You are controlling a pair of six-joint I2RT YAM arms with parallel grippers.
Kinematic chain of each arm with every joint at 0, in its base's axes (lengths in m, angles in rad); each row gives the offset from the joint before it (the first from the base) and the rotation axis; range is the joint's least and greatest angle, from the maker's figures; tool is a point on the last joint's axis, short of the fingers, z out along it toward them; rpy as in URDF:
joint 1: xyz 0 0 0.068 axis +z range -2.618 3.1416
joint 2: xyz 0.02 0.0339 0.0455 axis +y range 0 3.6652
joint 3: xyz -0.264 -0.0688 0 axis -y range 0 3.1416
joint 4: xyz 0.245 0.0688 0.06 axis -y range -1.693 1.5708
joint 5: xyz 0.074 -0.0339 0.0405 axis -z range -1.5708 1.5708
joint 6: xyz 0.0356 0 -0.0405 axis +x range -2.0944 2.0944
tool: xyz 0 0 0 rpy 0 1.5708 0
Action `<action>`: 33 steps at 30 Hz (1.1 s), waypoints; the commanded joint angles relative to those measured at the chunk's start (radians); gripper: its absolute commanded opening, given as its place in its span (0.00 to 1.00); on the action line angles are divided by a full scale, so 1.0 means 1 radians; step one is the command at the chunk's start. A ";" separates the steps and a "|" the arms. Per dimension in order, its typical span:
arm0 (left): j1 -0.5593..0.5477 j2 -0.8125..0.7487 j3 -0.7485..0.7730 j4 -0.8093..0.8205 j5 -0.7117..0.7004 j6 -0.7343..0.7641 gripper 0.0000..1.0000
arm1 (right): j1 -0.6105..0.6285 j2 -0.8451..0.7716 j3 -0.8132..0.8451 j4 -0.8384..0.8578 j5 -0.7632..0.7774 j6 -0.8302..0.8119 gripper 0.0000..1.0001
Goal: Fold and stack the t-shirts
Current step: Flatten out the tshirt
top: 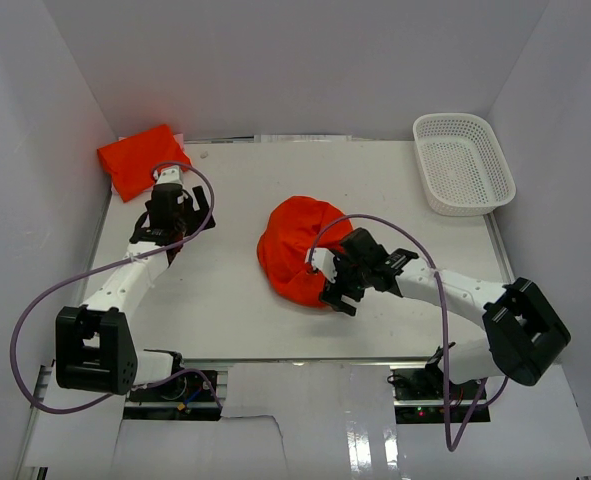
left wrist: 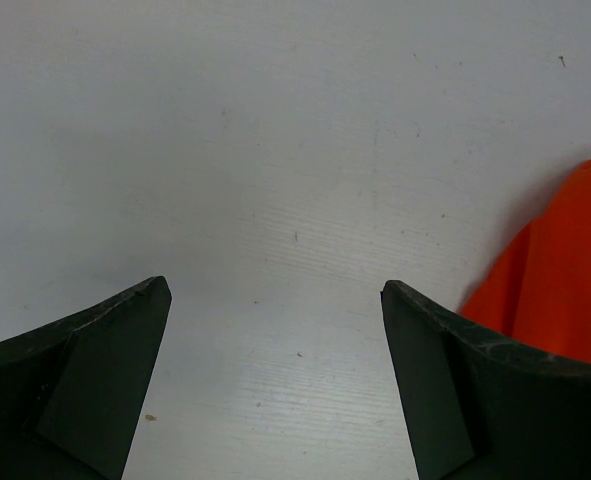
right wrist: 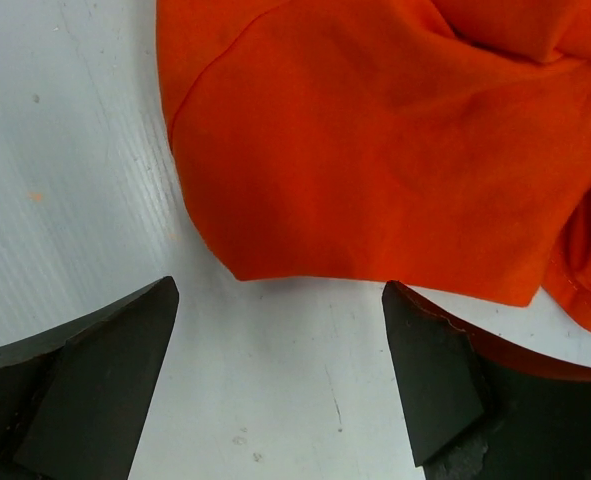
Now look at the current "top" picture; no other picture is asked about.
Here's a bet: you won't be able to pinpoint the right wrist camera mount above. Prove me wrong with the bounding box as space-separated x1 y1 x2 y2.
307 247 345 284

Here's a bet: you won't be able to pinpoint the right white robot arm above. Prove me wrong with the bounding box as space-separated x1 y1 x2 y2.
307 228 571 399

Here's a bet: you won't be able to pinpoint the white perforated plastic basket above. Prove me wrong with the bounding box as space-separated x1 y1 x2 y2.
412 113 516 217

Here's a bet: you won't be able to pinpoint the orange t-shirt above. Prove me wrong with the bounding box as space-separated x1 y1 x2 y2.
257 196 353 309
97 124 191 202

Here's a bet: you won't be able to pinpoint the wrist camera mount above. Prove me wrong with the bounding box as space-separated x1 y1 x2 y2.
153 165 183 186
307 247 345 284

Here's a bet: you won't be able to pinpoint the aluminium frame rail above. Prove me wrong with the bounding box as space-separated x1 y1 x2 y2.
14 366 52 480

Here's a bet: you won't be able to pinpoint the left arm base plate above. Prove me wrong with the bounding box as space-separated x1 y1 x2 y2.
123 370 225 421

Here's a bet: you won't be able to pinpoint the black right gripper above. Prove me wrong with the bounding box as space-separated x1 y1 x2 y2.
319 249 371 316

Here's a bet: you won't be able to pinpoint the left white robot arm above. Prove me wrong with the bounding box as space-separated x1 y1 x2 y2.
55 182 215 399

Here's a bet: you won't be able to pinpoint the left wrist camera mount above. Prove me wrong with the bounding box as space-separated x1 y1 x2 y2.
153 165 183 186

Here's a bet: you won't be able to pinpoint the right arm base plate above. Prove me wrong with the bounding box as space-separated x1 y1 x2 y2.
387 368 481 425

